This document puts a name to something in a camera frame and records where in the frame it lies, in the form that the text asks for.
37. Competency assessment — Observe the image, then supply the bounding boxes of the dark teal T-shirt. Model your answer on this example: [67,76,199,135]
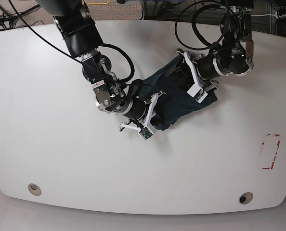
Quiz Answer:
[139,55,217,131]

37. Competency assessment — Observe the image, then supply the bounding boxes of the black tripod stand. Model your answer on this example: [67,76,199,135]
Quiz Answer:
[0,4,41,31]

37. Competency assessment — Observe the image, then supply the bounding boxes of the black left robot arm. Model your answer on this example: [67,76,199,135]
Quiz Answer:
[192,0,254,92]

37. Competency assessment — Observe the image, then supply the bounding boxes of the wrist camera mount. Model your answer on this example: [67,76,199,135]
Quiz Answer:
[119,91,166,141]
[175,49,219,103]

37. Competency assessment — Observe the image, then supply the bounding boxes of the white power strip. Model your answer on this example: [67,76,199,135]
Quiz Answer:
[275,8,286,19]

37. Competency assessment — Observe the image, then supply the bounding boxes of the yellow cable on floor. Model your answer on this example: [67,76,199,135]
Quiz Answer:
[86,0,112,6]

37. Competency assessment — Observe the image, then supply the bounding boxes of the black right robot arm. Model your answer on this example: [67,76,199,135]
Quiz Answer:
[38,0,163,128]

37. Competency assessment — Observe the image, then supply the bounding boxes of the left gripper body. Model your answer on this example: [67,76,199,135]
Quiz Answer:
[196,56,219,91]

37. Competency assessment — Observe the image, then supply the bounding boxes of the left table cable grommet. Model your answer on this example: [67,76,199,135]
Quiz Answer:
[28,183,41,196]

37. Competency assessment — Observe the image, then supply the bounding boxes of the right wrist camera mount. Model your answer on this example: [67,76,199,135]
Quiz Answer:
[119,91,166,141]

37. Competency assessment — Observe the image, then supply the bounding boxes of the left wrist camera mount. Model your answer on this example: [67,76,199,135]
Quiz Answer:
[175,49,219,103]

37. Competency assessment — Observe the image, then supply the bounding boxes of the grey metal frame leg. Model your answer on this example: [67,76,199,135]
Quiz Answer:
[140,0,163,20]

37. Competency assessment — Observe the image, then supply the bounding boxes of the red tape rectangle marking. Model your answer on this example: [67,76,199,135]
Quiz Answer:
[259,133,281,170]

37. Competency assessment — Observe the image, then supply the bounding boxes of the table cable grommet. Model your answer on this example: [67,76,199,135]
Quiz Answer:
[28,183,41,196]
[239,192,253,205]

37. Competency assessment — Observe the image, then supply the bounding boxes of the right table cable grommet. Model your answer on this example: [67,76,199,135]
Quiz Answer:
[239,192,253,205]

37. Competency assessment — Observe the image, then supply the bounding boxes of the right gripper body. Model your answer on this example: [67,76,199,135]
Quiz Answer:
[126,96,152,127]

